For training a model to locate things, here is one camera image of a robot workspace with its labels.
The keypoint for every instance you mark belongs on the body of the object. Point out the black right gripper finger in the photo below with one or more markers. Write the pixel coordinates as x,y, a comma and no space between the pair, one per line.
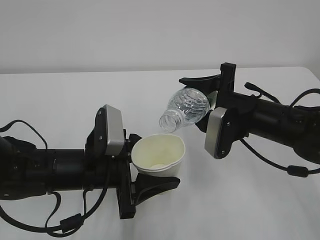
206,85
202,124

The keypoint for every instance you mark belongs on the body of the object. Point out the clear green-label water bottle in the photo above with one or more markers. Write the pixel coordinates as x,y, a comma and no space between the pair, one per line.
185,108

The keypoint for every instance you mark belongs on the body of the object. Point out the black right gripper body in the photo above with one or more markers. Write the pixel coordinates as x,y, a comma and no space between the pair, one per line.
239,107

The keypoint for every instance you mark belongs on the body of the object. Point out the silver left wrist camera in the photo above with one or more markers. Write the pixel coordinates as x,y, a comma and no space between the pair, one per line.
108,132

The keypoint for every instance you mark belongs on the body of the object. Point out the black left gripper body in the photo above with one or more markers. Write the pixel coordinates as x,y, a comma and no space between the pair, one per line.
110,172

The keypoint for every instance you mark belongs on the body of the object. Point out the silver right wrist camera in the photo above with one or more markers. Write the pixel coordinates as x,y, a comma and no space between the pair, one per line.
220,132

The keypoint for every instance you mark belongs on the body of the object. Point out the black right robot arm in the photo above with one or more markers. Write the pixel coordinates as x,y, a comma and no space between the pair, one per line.
297,127

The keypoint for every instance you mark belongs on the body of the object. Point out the white paper cup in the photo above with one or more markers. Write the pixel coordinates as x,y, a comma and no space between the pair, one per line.
159,155

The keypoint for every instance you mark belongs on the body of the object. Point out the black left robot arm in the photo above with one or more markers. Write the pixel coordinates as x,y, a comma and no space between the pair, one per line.
26,171

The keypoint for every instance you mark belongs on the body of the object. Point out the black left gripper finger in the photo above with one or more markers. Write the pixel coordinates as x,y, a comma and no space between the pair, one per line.
129,143
147,186

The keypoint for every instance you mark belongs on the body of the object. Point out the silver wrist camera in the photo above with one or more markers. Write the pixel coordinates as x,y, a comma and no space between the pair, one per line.
108,132
220,132

